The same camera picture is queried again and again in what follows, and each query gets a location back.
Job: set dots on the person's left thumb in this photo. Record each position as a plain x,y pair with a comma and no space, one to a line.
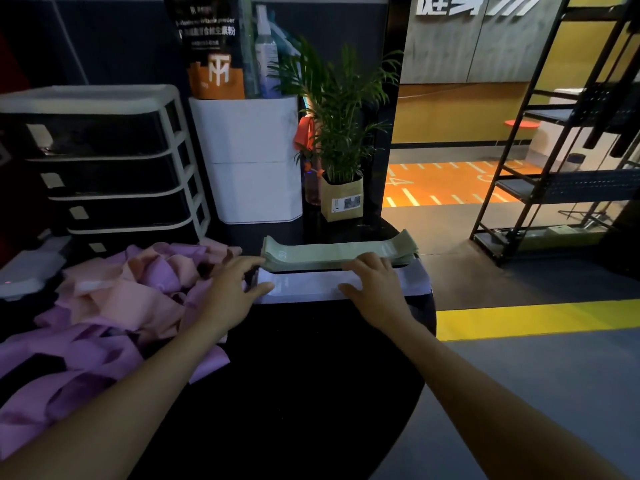
259,291

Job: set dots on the stack of green resistance bands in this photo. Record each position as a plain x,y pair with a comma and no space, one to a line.
320,252

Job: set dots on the pile of purple resistance bands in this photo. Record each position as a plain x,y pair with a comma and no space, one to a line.
60,374

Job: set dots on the white desktop device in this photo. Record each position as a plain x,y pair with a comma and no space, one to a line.
27,274

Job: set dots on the person's left forearm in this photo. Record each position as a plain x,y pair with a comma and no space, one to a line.
115,409

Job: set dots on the person's right forearm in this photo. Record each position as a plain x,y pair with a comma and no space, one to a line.
490,409

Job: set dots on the orange round stool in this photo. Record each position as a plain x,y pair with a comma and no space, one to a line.
522,124

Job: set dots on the green box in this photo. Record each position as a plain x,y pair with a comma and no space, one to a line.
560,235

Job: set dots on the white plastic bin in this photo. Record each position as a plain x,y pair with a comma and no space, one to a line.
250,159

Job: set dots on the person's right hand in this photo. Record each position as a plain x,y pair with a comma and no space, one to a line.
382,294

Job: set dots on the clear spray bottle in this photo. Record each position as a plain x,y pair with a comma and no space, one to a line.
266,59

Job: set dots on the black metal shelf rack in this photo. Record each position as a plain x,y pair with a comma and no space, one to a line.
565,187

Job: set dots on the brown paper plant pot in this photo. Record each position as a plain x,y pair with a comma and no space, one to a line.
341,199

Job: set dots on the black and orange pouch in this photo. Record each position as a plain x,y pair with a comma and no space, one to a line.
210,39

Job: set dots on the white-framed black drawer unit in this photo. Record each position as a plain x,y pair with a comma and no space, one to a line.
100,159

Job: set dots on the orange-topped spray bottle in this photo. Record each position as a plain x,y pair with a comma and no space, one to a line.
305,134

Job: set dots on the grey resistance band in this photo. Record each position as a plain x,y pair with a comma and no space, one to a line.
310,285

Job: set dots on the white cabinet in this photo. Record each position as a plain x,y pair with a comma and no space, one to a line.
550,139

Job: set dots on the pile of pink resistance bands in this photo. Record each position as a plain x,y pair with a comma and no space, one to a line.
130,294

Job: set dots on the white wall sign letters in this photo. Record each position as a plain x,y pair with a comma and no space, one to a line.
470,3

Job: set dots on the person's left hand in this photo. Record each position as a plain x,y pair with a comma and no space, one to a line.
225,302

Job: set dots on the translucent green bottle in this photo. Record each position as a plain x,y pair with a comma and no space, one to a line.
247,49

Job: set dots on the person's right thumb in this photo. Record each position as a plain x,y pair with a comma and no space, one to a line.
350,293

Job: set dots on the green palm plant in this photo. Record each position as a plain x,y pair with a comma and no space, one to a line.
340,124

